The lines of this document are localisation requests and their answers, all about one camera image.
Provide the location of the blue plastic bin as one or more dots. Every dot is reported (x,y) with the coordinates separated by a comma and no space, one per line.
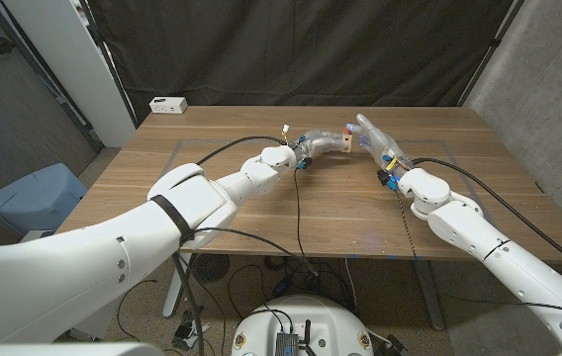
(38,198)

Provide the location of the black and white floor gadget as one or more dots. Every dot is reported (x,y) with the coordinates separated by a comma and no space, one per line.
(184,329)

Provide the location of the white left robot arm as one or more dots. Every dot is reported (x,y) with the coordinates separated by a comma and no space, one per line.
(137,242)

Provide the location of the black backdrop stand pole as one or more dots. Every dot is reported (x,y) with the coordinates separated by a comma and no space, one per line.
(110,69)
(489,49)

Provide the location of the white table leg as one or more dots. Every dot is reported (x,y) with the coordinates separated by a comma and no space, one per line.
(172,296)

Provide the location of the grey table leg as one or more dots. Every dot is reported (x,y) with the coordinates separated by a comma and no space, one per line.
(429,296)

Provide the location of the small wooden block with holes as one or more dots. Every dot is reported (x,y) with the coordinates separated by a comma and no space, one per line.
(346,142)

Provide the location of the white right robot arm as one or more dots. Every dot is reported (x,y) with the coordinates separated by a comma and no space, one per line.
(479,237)

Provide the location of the grey tape outline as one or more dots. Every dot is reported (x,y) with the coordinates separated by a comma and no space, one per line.
(434,143)

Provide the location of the grey electronics box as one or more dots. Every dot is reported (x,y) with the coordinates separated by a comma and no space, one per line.
(287,343)

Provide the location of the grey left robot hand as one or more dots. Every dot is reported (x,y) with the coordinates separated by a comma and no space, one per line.
(318,142)

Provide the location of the white column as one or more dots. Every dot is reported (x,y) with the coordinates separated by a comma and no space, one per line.
(78,64)

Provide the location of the black floor device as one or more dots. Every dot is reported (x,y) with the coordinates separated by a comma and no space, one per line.
(396,346)

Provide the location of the white power strip box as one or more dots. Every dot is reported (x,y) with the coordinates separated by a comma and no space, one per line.
(167,105)

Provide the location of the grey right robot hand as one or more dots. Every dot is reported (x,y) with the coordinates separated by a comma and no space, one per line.
(385,146)

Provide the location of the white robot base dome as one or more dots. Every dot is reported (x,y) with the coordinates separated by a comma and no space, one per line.
(320,316)

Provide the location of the dark grey door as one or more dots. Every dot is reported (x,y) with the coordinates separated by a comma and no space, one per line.
(9,114)

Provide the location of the round black floor fan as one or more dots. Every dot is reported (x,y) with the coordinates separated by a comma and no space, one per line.
(212,268)

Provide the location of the black backdrop curtain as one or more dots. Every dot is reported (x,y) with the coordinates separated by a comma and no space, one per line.
(301,49)

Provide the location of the white robot torso edge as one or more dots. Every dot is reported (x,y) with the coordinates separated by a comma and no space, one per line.
(63,350)

